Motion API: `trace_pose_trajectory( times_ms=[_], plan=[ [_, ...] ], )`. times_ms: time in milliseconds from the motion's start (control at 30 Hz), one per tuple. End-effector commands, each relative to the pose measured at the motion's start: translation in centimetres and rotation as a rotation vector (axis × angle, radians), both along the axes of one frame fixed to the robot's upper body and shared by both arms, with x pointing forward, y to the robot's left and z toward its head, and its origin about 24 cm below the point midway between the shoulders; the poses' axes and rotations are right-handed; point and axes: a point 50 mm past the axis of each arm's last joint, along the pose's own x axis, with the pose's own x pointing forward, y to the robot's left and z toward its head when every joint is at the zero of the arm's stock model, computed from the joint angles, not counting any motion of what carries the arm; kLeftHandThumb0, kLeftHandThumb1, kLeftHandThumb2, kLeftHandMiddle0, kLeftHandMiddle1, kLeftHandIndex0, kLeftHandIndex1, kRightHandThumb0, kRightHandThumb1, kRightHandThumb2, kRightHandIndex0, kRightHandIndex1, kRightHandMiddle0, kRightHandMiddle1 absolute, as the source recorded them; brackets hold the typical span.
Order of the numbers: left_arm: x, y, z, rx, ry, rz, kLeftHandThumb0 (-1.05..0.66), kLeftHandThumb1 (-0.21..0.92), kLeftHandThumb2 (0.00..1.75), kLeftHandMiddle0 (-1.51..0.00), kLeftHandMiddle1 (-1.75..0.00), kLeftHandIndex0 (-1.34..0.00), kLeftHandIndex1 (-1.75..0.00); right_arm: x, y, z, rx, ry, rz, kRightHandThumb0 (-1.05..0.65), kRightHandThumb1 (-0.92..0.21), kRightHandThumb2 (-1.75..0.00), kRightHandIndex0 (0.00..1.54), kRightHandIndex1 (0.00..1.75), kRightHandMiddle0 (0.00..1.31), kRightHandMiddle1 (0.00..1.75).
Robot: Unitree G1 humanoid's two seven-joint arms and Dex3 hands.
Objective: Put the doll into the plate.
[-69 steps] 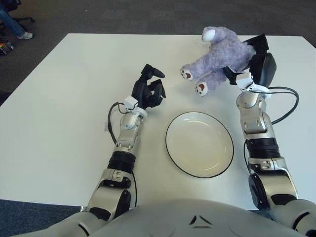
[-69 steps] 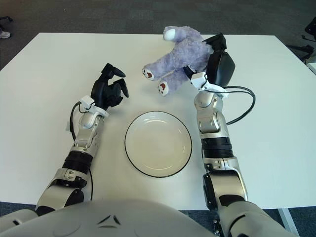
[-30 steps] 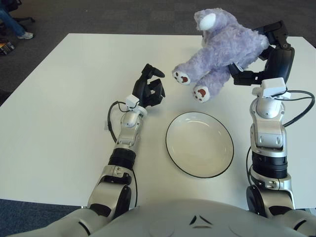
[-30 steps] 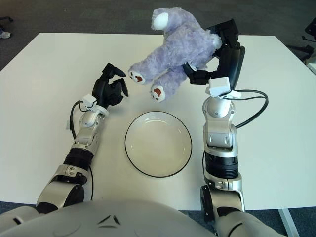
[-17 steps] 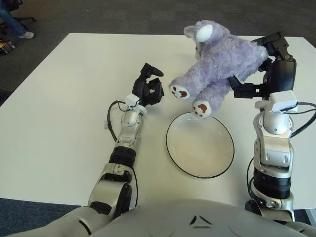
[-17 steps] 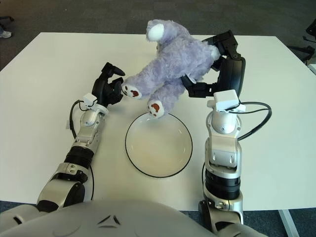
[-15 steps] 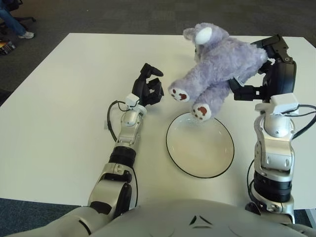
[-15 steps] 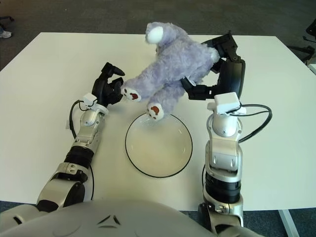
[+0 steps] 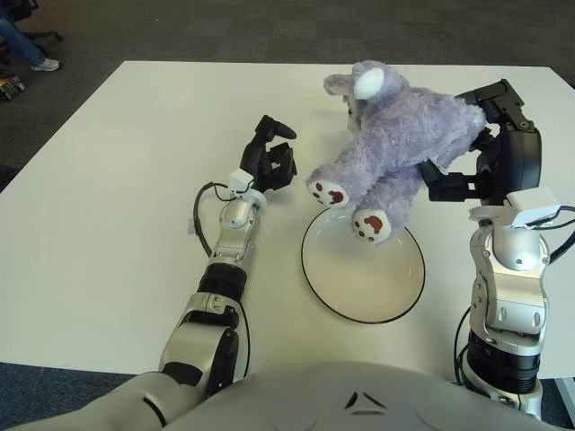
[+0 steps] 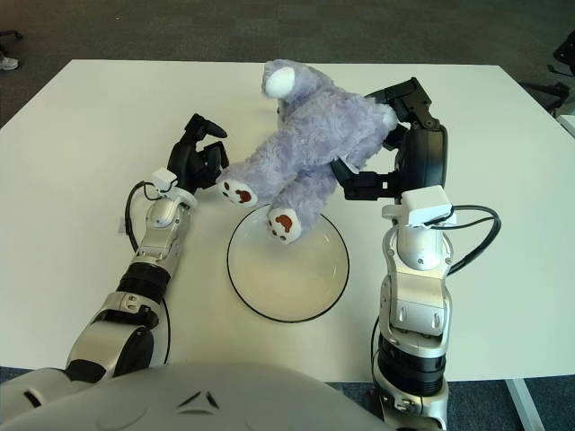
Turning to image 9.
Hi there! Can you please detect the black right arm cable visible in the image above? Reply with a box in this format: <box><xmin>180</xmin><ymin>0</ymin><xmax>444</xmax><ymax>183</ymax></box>
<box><xmin>547</xmin><ymin>233</ymin><xmax>570</xmax><ymax>264</ymax></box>

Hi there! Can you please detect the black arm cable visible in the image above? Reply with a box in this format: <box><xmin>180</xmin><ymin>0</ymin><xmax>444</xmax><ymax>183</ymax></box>
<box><xmin>547</xmin><ymin>233</ymin><xmax>570</xmax><ymax>264</ymax></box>
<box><xmin>193</xmin><ymin>180</ymin><xmax>233</xmax><ymax>258</ymax></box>

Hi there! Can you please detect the blue jeans leg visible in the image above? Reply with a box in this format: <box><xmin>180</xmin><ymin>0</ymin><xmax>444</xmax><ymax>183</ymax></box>
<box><xmin>0</xmin><ymin>8</ymin><xmax>49</xmax><ymax>66</ymax></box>

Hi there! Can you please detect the black swivel chair base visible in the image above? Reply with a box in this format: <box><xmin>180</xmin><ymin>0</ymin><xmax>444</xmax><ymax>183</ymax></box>
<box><xmin>20</xmin><ymin>30</ymin><xmax>64</xmax><ymax>44</ymax></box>

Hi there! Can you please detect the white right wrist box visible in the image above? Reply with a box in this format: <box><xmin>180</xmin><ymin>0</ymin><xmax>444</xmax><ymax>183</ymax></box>
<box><xmin>507</xmin><ymin>187</ymin><xmax>562</xmax><ymax>228</ymax></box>

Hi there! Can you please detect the white plate black rim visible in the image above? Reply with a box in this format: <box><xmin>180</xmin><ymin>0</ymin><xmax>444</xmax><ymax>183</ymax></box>
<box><xmin>300</xmin><ymin>207</ymin><xmax>427</xmax><ymax>325</ymax></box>

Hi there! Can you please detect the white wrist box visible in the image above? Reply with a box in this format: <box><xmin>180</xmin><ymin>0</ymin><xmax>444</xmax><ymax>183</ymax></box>
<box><xmin>507</xmin><ymin>187</ymin><xmax>562</xmax><ymax>228</ymax></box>
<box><xmin>227</xmin><ymin>169</ymin><xmax>253</xmax><ymax>192</ymax></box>

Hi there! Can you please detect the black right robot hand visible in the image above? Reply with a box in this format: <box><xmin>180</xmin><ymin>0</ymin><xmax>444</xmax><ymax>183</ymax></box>
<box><xmin>420</xmin><ymin>78</ymin><xmax>543</xmax><ymax>207</ymax></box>

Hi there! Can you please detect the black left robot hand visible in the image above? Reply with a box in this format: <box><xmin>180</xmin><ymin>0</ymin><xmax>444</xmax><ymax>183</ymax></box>
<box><xmin>239</xmin><ymin>115</ymin><xmax>298</xmax><ymax>194</ymax></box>

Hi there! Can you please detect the silver robot torso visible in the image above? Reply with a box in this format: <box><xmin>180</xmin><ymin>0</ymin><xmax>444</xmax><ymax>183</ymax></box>
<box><xmin>17</xmin><ymin>358</ymin><xmax>558</xmax><ymax>431</ymax></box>

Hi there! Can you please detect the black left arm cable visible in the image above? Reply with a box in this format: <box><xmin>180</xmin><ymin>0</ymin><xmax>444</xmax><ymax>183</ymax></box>
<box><xmin>193</xmin><ymin>180</ymin><xmax>233</xmax><ymax>258</ymax></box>

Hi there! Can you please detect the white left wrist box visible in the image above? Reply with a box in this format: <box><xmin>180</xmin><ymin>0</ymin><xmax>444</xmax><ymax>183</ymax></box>
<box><xmin>227</xmin><ymin>169</ymin><xmax>253</xmax><ymax>192</ymax></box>

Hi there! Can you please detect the white table leg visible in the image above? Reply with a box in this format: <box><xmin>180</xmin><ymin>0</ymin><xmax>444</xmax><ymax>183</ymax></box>
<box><xmin>554</xmin><ymin>375</ymin><xmax>575</xmax><ymax>403</ymax></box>

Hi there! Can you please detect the purple plush bear doll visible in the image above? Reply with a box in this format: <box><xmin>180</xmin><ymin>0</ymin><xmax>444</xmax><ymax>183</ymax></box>
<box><xmin>305</xmin><ymin>60</ymin><xmax>489</xmax><ymax>247</ymax></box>

